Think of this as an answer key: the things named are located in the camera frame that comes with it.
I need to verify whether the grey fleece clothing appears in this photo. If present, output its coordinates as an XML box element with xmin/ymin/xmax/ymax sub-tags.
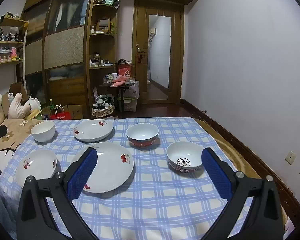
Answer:
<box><xmin>0</xmin><ymin>172</ymin><xmax>22</xmax><ymax>240</ymax></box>

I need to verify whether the wicker basket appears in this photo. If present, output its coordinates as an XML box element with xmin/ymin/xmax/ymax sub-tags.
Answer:
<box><xmin>92</xmin><ymin>104</ymin><xmax>115</xmax><ymax>118</ymax></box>

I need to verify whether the white duck plush toy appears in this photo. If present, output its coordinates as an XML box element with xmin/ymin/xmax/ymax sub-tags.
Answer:
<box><xmin>24</xmin><ymin>97</ymin><xmax>42</xmax><ymax>118</ymax></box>

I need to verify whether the red paper bag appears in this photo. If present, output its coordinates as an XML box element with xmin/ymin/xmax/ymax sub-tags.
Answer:
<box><xmin>50</xmin><ymin>105</ymin><xmax>73</xmax><ymax>120</ymax></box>

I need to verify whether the wooden corner shelf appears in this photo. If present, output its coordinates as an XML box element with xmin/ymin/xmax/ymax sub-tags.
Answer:
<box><xmin>89</xmin><ymin>0</ymin><xmax>118</xmax><ymax>118</ymax></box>

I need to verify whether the black legged side table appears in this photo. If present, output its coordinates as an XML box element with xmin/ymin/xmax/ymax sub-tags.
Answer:
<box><xmin>100</xmin><ymin>81</ymin><xmax>137</xmax><ymax>113</ymax></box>

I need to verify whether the wooden wardrobe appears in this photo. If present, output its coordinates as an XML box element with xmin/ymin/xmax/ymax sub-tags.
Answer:
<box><xmin>22</xmin><ymin>0</ymin><xmax>95</xmax><ymax>119</ymax></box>

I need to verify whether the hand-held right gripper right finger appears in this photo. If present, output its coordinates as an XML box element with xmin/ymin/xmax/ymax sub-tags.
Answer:
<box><xmin>201</xmin><ymin>147</ymin><xmax>283</xmax><ymax>240</ymax></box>

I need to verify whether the pink cloth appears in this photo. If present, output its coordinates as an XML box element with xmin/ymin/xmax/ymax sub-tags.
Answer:
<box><xmin>110</xmin><ymin>76</ymin><xmax>128</xmax><ymax>88</ymax></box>

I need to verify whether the collection of small figurines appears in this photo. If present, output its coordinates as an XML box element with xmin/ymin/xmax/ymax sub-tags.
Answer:
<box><xmin>0</xmin><ymin>12</ymin><xmax>24</xmax><ymax>63</ymax></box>

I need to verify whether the yellow green box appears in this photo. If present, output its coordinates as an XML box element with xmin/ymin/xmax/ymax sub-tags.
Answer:
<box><xmin>27</xmin><ymin>111</ymin><xmax>43</xmax><ymax>120</ymax></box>

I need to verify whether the small white cherry plate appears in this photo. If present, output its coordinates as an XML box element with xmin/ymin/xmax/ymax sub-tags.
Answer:
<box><xmin>73</xmin><ymin>119</ymin><xmax>114</xmax><ymax>142</ymax></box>

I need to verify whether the zebra striped plush toy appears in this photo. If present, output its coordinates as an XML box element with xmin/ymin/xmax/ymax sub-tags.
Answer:
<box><xmin>95</xmin><ymin>94</ymin><xmax>114</xmax><ymax>109</ymax></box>

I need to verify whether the brown printed blanket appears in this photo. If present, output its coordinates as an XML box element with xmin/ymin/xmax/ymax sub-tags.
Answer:
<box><xmin>0</xmin><ymin>117</ymin><xmax>297</xmax><ymax>240</ymax></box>

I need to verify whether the translucent storage box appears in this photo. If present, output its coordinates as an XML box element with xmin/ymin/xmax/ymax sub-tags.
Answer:
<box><xmin>117</xmin><ymin>80</ymin><xmax>140</xmax><ymax>112</ymax></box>

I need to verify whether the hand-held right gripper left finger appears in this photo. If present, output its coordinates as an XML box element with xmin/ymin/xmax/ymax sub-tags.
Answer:
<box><xmin>16</xmin><ymin>146</ymin><xmax>100</xmax><ymax>240</ymax></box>

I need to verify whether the red bowl with inside emblem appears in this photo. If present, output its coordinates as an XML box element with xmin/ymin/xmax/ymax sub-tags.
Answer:
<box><xmin>166</xmin><ymin>141</ymin><xmax>203</xmax><ymax>174</ymax></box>

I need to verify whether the red bowl plain white inside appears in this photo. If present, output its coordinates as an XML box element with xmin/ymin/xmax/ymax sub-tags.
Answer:
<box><xmin>126</xmin><ymin>123</ymin><xmax>159</xmax><ymax>148</ymax></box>

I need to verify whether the red cardboard box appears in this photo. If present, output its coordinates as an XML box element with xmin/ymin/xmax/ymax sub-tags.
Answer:
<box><xmin>118</xmin><ymin>64</ymin><xmax>135</xmax><ymax>79</ymax></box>

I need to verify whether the blue plaid cloth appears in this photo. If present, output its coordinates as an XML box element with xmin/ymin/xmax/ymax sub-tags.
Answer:
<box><xmin>0</xmin><ymin>117</ymin><xmax>255</xmax><ymax>240</ymax></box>

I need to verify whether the yellow display shelf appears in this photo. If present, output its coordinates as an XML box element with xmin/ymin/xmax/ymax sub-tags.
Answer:
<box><xmin>0</xmin><ymin>17</ymin><xmax>29</xmax><ymax>90</ymax></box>

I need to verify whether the large white cherry plate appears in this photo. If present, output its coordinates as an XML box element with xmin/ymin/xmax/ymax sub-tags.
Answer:
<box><xmin>70</xmin><ymin>142</ymin><xmax>135</xmax><ymax>193</ymax></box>

